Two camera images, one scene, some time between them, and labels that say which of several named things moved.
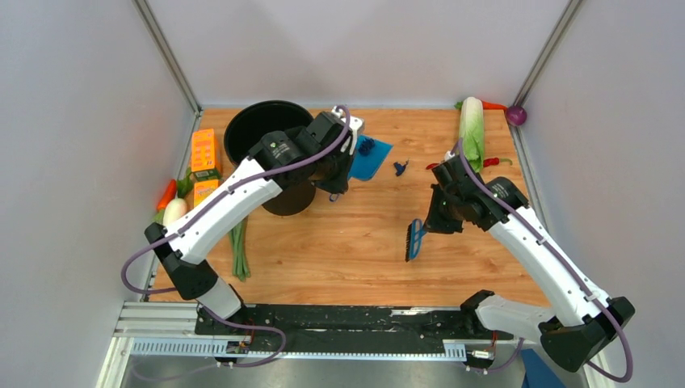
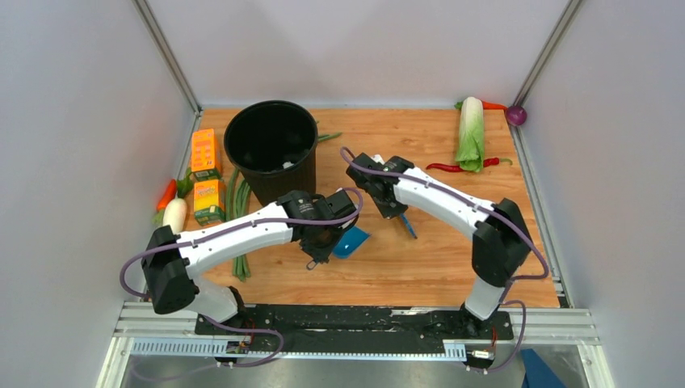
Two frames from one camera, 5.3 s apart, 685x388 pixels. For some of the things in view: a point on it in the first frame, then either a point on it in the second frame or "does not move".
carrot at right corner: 490,106 does not move
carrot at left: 169,194 does not move
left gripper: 338,186 to 321,255
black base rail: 350,322 does not move
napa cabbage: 472,132 does not move
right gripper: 434,223 to 392,211
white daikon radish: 174,210 does not move
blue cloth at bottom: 537,373 does not move
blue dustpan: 368,156 to 351,239
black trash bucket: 245,126 does not move
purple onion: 516,115 does not move
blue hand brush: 415,230 to 409,225
